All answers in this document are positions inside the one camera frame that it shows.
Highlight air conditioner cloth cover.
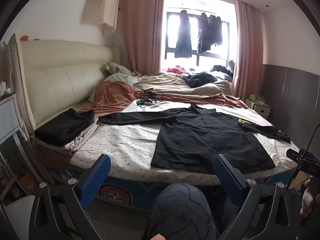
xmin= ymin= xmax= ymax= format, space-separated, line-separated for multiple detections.
xmin=81 ymin=0 xmax=120 ymax=36

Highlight black long-sleeved shirt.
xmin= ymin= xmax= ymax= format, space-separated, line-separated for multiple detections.
xmin=99 ymin=104 xmax=292 ymax=174

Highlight long dark hanging garment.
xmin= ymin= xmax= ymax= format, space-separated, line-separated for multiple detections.
xmin=174 ymin=10 xmax=193 ymax=59

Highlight folded beige clothes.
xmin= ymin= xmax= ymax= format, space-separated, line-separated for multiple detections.
xmin=62 ymin=122 xmax=101 ymax=153

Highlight red clothes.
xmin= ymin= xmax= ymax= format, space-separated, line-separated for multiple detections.
xmin=166 ymin=65 xmax=186 ymax=75

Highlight pink curtain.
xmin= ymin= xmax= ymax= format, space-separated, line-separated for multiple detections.
xmin=231 ymin=0 xmax=266 ymax=102
xmin=121 ymin=0 xmax=165 ymax=73

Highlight black clothes pile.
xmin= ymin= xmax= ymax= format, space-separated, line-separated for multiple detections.
xmin=182 ymin=72 xmax=218 ymax=89

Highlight folded black garment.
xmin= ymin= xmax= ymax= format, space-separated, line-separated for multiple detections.
xmin=34 ymin=108 xmax=95 ymax=147

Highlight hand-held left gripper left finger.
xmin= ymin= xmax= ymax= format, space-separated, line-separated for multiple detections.
xmin=28 ymin=154 xmax=112 ymax=240

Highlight white bedside shelf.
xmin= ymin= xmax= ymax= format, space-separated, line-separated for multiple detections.
xmin=0 ymin=79 xmax=34 ymax=195

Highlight person's right hand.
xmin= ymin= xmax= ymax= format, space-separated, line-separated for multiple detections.
xmin=300 ymin=177 xmax=320 ymax=218

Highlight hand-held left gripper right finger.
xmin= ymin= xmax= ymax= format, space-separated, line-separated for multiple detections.
xmin=212 ymin=154 xmax=304 ymax=240

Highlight white nightstand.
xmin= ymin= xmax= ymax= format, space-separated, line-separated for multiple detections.
xmin=244 ymin=95 xmax=271 ymax=117

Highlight beige duvet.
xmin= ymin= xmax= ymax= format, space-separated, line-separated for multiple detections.
xmin=132 ymin=72 xmax=234 ymax=98

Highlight brown blanket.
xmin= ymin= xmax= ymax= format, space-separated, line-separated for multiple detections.
xmin=76 ymin=81 xmax=250 ymax=119

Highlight cream padded headboard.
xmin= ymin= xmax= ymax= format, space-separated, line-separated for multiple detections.
xmin=7 ymin=34 xmax=133 ymax=136

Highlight floral white bed sheet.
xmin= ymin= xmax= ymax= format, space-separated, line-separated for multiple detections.
xmin=70 ymin=99 xmax=300 ymax=183

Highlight person's leg in grey pants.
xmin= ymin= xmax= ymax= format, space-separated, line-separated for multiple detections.
xmin=144 ymin=183 xmax=221 ymax=240

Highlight black cable bundle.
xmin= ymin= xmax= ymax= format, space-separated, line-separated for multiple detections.
xmin=136 ymin=87 xmax=163 ymax=107

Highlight dark jacket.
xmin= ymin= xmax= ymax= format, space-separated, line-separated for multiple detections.
xmin=210 ymin=60 xmax=235 ymax=82

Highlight printed bed base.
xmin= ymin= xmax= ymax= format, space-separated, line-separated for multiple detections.
xmin=60 ymin=169 xmax=250 ymax=207

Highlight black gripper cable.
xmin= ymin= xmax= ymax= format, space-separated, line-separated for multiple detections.
xmin=286 ymin=123 xmax=320 ymax=190

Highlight grey plush toy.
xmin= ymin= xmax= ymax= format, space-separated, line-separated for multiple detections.
xmin=104 ymin=62 xmax=142 ymax=77

